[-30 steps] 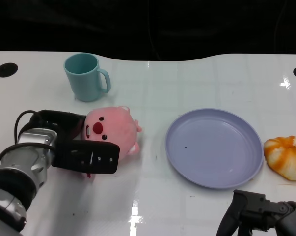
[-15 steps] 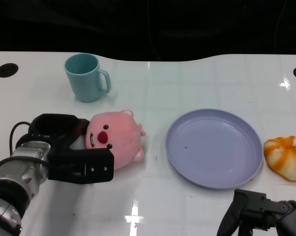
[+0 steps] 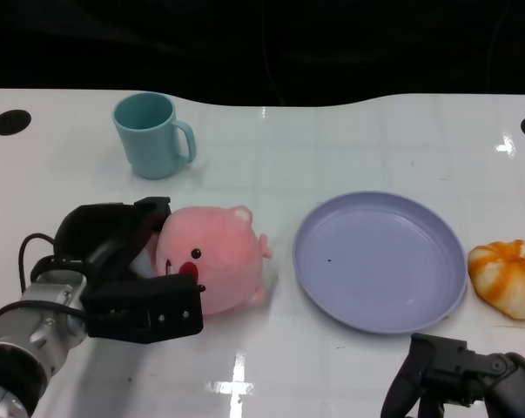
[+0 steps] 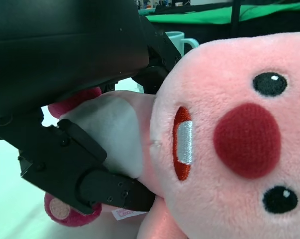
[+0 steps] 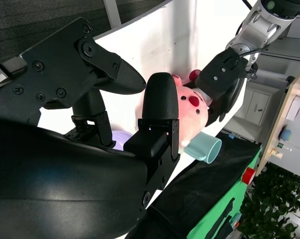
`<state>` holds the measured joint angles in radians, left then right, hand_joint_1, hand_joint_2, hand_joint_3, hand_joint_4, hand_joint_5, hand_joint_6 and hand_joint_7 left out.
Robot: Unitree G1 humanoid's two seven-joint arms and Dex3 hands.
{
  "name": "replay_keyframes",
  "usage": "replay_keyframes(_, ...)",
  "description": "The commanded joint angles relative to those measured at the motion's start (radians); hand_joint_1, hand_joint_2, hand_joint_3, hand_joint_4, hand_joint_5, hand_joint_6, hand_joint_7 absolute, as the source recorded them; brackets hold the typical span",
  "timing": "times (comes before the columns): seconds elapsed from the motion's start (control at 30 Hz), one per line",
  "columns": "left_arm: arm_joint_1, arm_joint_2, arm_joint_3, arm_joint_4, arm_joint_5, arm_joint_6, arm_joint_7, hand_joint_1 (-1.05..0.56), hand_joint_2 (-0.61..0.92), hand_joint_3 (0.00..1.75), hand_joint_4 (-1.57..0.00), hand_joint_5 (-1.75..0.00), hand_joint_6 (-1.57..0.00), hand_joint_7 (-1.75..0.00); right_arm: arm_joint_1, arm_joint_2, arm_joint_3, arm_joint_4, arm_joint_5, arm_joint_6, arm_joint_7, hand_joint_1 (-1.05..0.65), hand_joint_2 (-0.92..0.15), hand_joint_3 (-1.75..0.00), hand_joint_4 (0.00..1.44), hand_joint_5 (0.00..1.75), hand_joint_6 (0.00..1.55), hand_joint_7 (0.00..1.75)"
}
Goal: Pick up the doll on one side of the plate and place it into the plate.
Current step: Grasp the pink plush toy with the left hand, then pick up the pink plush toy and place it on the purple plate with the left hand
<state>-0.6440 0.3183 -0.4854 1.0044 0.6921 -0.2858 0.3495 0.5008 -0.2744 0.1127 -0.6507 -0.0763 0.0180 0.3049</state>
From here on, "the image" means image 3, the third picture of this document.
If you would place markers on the light blue mug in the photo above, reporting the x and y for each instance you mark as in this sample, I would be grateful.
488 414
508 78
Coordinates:
146 139

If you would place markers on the orange striped plush bun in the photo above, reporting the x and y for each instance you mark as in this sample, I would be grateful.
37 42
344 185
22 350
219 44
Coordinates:
506 278

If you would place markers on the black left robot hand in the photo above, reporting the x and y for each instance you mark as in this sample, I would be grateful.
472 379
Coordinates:
127 305

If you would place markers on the pink plush doll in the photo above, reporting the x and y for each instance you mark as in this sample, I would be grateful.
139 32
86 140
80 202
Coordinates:
218 252

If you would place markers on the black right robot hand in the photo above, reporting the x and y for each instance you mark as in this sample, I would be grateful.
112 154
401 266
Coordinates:
471 387

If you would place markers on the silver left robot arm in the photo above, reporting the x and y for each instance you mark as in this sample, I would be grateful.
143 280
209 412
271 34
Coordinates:
22 348

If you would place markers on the purple plastic plate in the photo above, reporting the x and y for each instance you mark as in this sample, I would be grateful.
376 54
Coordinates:
375 265

